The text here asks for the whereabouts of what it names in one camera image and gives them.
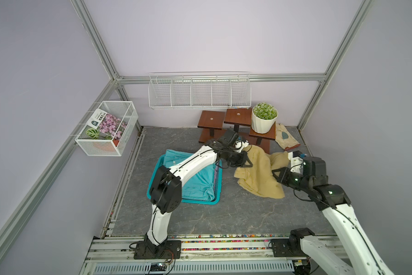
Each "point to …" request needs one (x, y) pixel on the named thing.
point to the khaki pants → (260, 178)
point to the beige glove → (284, 138)
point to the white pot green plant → (264, 116)
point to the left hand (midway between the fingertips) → (252, 166)
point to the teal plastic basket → (218, 187)
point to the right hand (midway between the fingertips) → (272, 170)
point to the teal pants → (201, 186)
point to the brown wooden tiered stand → (213, 124)
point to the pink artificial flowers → (112, 127)
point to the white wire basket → (90, 142)
